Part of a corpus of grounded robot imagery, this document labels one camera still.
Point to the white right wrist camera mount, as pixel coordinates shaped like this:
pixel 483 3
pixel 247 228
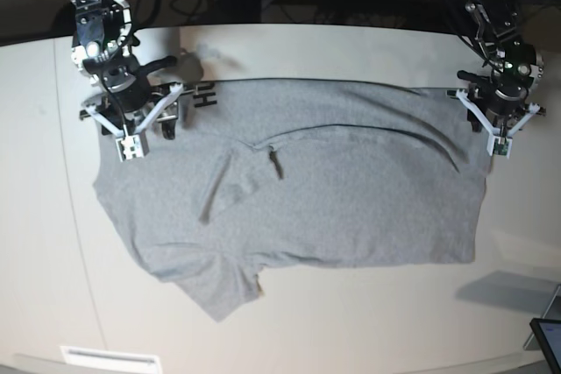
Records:
pixel 129 129

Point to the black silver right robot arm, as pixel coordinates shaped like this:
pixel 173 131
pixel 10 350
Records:
pixel 103 50

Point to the white label strip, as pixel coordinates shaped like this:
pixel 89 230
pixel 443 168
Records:
pixel 110 360

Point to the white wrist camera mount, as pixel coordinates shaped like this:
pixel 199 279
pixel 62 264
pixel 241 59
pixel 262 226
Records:
pixel 129 129
pixel 500 130

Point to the grey T-shirt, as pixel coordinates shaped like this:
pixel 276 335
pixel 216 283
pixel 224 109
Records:
pixel 276 173

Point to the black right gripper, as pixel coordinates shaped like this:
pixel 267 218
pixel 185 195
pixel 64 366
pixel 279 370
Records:
pixel 128 100

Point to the grey tablet stand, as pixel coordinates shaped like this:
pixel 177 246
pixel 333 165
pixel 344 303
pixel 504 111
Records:
pixel 546 320

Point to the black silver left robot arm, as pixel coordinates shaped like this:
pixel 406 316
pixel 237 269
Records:
pixel 491 29

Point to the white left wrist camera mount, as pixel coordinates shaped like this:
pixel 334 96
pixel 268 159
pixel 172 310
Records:
pixel 500 130

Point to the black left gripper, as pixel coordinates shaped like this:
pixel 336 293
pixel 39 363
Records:
pixel 501 94

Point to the black tablet screen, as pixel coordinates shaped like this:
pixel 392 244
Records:
pixel 550 347

